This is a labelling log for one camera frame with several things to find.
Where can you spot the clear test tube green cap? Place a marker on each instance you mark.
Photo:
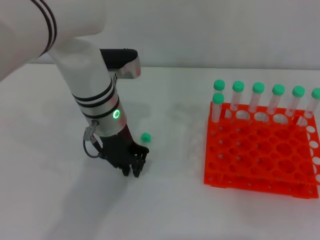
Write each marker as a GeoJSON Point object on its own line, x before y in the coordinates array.
{"type": "Point", "coordinates": [218, 98]}
{"type": "Point", "coordinates": [316, 93]}
{"type": "Point", "coordinates": [298, 91]}
{"type": "Point", "coordinates": [238, 86]}
{"type": "Point", "coordinates": [258, 87]}
{"type": "Point", "coordinates": [219, 84]}
{"type": "Point", "coordinates": [145, 137]}
{"type": "Point", "coordinates": [278, 89]}

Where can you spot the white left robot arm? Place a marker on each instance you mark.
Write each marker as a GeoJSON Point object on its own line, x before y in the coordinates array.
{"type": "Point", "coordinates": [85, 75]}

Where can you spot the orange test tube rack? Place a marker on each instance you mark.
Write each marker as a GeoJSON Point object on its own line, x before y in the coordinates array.
{"type": "Point", "coordinates": [260, 155]}

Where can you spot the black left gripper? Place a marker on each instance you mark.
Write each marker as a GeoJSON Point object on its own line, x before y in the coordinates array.
{"type": "Point", "coordinates": [113, 150]}

